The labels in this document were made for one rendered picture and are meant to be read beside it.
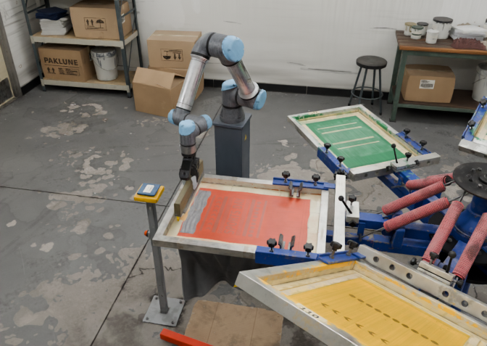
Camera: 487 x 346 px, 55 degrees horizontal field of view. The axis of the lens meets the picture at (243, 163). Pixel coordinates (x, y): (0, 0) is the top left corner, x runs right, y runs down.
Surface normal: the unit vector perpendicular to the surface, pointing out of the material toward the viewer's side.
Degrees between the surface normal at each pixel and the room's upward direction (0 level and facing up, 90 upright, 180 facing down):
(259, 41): 90
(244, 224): 0
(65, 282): 0
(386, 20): 90
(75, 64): 90
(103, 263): 0
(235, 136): 90
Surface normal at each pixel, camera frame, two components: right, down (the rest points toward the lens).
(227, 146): -0.29, 0.51
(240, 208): 0.00, -0.85
